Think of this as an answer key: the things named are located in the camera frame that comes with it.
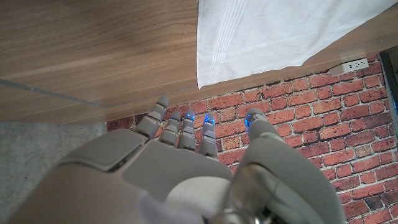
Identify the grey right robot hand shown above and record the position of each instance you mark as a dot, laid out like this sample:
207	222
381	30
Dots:
155	174

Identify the white handkerchief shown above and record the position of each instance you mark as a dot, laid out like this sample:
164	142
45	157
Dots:
264	31

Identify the red brick printed backdrop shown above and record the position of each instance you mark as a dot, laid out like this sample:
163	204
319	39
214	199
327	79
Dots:
342	124

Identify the white power strip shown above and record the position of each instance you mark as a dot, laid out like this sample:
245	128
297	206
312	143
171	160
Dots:
349	67

